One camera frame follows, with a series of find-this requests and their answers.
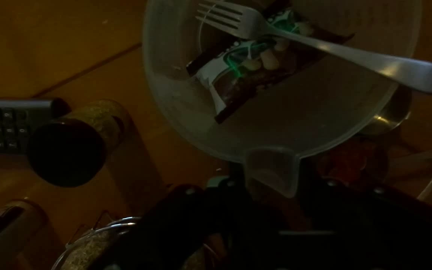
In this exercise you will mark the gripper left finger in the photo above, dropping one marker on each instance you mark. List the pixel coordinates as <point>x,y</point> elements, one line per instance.
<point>186,228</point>

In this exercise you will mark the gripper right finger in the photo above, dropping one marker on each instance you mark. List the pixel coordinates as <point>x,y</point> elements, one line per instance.
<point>388,232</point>

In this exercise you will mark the spice jar with black lid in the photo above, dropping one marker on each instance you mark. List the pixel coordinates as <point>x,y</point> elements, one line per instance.
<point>69,150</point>

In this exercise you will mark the red round object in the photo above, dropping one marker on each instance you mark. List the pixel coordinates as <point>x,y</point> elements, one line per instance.
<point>351,159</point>

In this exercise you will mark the shiny metal cup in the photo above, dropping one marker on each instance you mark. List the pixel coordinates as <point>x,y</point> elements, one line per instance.
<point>386,114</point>

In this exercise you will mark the clear plastic measuring bowl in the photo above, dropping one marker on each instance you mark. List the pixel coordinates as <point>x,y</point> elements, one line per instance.
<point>313,112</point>

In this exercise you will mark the dark snack packet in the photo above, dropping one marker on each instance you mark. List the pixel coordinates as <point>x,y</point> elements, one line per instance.
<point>253,78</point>

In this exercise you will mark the silver metal fork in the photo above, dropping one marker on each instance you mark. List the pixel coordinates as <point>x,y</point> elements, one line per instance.
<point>351,52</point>

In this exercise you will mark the dark keypad device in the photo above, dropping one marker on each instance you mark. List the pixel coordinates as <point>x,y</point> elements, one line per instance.
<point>2,127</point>

